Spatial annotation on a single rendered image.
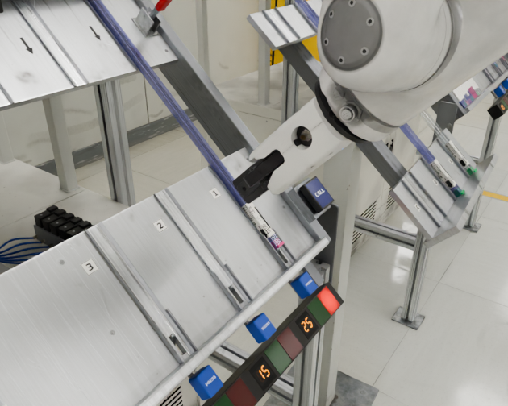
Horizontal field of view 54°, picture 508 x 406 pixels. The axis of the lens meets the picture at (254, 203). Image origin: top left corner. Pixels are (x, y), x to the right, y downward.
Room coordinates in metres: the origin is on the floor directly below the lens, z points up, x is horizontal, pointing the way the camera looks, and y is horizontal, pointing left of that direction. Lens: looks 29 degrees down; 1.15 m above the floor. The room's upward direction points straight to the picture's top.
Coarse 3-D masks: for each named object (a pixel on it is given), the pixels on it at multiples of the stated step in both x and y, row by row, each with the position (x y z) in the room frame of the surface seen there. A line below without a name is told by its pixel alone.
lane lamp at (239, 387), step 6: (240, 378) 0.43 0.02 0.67; (234, 384) 0.42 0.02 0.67; (240, 384) 0.42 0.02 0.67; (228, 390) 0.41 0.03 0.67; (234, 390) 0.41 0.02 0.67; (240, 390) 0.42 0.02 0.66; (246, 390) 0.42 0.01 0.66; (228, 396) 0.40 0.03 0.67; (234, 396) 0.41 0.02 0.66; (240, 396) 0.41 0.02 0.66; (246, 396) 0.41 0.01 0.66; (252, 396) 0.42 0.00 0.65; (234, 402) 0.40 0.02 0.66; (240, 402) 0.40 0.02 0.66; (246, 402) 0.41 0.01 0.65; (252, 402) 0.41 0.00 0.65
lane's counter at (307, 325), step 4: (304, 312) 0.55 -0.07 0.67; (300, 316) 0.54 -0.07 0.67; (304, 316) 0.54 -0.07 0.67; (308, 316) 0.55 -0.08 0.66; (296, 320) 0.53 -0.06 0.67; (300, 320) 0.54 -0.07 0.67; (304, 320) 0.54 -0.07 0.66; (308, 320) 0.54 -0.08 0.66; (312, 320) 0.55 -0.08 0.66; (300, 324) 0.53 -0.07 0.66; (304, 324) 0.53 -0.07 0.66; (308, 324) 0.54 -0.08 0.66; (312, 324) 0.54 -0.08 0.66; (300, 328) 0.53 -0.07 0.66; (304, 328) 0.53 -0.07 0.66; (308, 328) 0.53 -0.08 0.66; (312, 328) 0.53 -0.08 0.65; (316, 328) 0.54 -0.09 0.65; (304, 332) 0.52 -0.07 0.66; (308, 332) 0.53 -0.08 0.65; (312, 332) 0.53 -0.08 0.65; (308, 336) 0.52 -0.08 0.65
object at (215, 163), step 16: (96, 0) 0.80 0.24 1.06; (112, 16) 0.79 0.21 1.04; (112, 32) 0.78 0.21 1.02; (128, 48) 0.76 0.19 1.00; (144, 64) 0.75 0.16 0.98; (160, 96) 0.72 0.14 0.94; (176, 112) 0.70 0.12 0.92; (192, 128) 0.69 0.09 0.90; (208, 144) 0.69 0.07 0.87; (208, 160) 0.67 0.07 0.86; (224, 176) 0.65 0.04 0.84; (272, 240) 0.60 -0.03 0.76
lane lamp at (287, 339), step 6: (288, 330) 0.51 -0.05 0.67; (282, 336) 0.50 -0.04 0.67; (288, 336) 0.51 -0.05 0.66; (294, 336) 0.51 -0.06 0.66; (282, 342) 0.49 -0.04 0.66; (288, 342) 0.50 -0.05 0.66; (294, 342) 0.50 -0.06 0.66; (288, 348) 0.49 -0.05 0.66; (294, 348) 0.50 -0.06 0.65; (300, 348) 0.50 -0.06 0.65; (288, 354) 0.48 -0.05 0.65; (294, 354) 0.49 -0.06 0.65
